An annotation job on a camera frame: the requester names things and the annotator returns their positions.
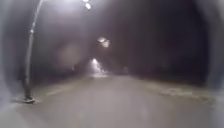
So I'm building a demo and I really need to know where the grey paved path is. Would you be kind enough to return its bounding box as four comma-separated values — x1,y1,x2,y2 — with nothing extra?
9,75,221,128

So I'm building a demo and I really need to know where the dark row of trees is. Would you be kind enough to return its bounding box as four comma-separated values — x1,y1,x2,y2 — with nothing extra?
16,0,209,87

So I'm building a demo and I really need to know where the grass verge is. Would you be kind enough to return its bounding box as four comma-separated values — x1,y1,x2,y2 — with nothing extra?
131,77,218,103

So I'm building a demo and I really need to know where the tall street lamp pole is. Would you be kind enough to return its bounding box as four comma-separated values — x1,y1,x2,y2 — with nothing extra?
21,0,45,104

